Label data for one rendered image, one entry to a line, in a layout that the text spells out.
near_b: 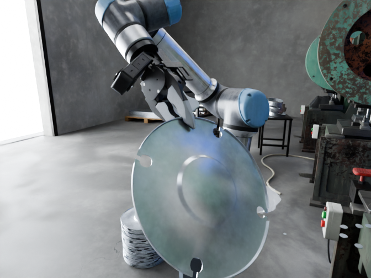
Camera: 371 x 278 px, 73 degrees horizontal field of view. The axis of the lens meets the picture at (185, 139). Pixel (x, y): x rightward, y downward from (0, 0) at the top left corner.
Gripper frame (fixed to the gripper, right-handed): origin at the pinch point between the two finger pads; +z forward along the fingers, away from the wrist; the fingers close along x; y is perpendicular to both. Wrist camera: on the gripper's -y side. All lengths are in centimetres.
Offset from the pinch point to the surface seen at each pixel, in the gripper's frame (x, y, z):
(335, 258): 28, 68, 61
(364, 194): -2, 51, 39
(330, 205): 16, 70, 42
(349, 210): 12, 71, 47
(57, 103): 353, 186, -288
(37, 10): 238, 169, -393
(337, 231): 19, 67, 52
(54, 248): 165, 22, -18
